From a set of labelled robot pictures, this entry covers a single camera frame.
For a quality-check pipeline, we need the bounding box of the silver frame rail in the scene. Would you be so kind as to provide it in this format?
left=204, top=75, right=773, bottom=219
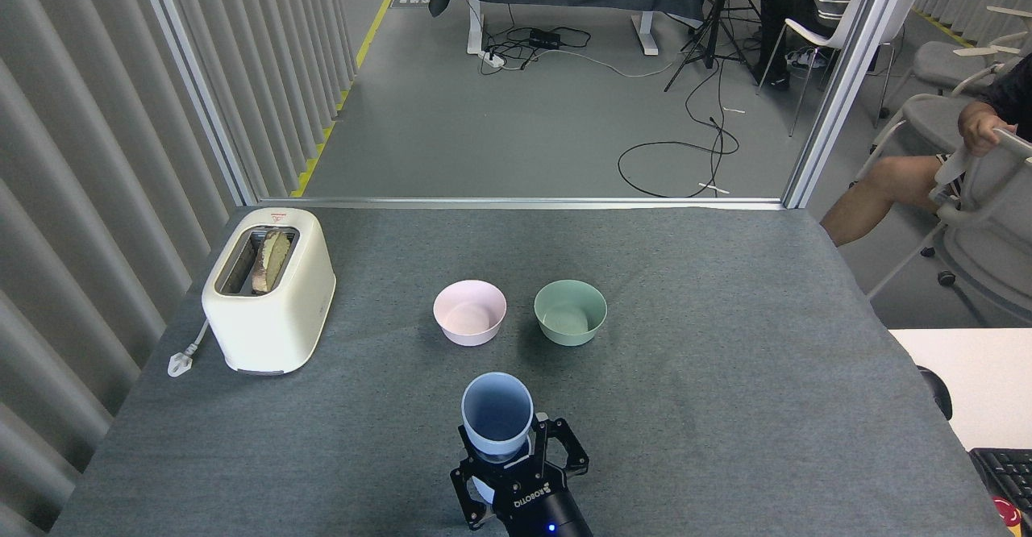
left=258, top=197, right=784, bottom=212

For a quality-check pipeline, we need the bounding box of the white side table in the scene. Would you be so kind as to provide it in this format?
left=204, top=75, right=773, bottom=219
left=889, top=327, right=1032, bottom=451

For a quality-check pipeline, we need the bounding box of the grey office chair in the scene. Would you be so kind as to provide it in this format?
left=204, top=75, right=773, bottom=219
left=879, top=6, right=1032, bottom=119
left=855, top=94, right=980, bottom=185
left=867, top=128, right=1032, bottom=328

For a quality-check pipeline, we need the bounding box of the toasted bread slice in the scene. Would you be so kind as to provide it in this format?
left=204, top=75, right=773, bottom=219
left=251, top=230, right=292, bottom=294

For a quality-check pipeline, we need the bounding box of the cream white toaster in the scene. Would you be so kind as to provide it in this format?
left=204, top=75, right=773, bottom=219
left=202, top=207, right=337, bottom=376

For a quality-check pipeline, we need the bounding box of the grey felt table cloth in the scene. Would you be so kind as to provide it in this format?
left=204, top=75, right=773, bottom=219
left=48, top=205, right=1013, bottom=537

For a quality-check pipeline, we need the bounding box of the person in dark shirt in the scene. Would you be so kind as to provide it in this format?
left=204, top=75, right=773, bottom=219
left=820, top=53, right=1032, bottom=248

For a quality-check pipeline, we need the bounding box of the white toaster power cord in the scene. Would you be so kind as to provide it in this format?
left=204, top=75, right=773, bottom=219
left=167, top=319, right=212, bottom=378

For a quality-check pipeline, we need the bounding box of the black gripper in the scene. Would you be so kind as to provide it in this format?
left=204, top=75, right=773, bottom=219
left=450, top=414, right=593, bottom=537

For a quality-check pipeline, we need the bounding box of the black computer mouse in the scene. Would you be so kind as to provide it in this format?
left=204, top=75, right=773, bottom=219
left=918, top=366, right=954, bottom=421

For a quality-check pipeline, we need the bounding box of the pink bowl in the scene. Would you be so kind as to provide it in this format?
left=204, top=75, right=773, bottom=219
left=433, top=280, right=508, bottom=348

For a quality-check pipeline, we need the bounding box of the silver frame post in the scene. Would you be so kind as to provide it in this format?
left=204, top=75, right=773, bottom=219
left=133, top=0, right=259, bottom=207
left=782, top=0, right=920, bottom=210

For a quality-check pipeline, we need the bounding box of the person's right hand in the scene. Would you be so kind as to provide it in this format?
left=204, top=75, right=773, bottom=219
left=959, top=102, right=1017, bottom=157

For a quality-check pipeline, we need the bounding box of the black keyboard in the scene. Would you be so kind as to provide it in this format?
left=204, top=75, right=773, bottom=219
left=969, top=447, right=1032, bottom=514

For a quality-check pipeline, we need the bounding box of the white plastic chair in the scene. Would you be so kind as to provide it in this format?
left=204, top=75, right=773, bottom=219
left=756, top=0, right=928, bottom=139

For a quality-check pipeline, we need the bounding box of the green bowl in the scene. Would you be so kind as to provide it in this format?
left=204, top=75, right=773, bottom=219
left=533, top=280, right=608, bottom=348

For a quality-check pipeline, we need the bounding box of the black tripod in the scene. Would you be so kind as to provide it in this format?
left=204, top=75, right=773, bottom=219
left=664, top=0, right=764, bottom=93

